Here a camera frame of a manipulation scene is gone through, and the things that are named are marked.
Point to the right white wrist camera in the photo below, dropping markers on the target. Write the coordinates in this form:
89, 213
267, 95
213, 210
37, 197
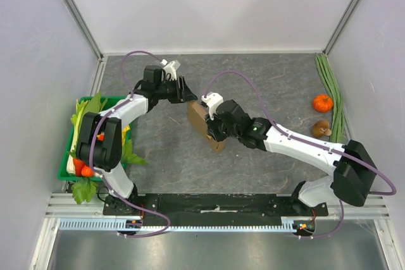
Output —
212, 100

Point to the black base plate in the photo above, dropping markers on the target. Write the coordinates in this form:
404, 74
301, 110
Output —
218, 208

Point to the orange toy pumpkin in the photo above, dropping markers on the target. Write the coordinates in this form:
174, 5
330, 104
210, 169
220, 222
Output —
322, 103

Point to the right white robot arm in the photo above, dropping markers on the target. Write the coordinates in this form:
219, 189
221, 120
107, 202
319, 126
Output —
348, 177

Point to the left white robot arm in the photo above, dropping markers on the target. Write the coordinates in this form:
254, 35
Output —
99, 142

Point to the yellow toy napa cabbage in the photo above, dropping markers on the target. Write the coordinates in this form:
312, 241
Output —
124, 133

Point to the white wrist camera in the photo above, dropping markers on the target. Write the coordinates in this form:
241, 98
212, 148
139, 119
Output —
170, 68
212, 100

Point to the brown toy mushroom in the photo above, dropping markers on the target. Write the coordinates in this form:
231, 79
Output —
321, 129

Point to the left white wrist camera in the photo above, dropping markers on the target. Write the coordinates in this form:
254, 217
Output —
170, 68

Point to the brown cardboard box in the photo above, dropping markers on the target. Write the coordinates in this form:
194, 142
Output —
196, 114

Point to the grey slotted cable duct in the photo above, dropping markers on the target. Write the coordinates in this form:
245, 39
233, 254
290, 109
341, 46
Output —
127, 225

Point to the orange toy carrot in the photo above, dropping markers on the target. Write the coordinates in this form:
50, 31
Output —
81, 169

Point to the green long beans bundle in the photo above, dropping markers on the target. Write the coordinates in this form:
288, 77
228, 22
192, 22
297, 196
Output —
330, 85

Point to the green leafy vegetable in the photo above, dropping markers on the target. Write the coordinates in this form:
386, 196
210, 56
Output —
93, 105

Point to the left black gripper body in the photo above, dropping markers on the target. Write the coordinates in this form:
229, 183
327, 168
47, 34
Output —
171, 91

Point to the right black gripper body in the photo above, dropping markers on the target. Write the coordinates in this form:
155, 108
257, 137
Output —
212, 128

